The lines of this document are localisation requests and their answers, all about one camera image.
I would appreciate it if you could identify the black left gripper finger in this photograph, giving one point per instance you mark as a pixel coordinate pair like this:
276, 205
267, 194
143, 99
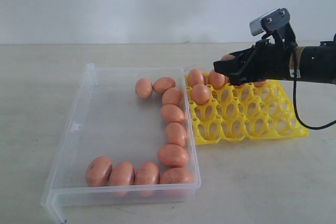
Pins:
233, 68

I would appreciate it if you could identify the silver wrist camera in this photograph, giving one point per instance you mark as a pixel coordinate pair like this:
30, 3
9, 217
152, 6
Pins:
270, 21

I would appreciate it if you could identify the brown egg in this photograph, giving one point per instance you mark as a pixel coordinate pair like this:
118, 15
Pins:
217, 80
195, 76
172, 96
227, 57
176, 134
122, 175
228, 81
98, 171
147, 174
171, 155
176, 176
143, 88
200, 94
162, 84
259, 83
172, 113

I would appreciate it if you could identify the yellow plastic egg tray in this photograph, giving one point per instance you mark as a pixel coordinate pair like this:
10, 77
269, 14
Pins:
234, 114

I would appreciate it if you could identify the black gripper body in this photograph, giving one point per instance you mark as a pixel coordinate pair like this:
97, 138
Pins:
266, 60

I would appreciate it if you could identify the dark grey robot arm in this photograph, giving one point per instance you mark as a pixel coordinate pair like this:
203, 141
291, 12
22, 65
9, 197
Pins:
311, 63

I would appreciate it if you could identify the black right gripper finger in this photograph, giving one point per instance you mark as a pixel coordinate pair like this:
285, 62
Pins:
243, 53

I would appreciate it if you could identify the clear plastic storage box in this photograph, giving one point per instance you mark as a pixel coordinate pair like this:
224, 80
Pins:
109, 119

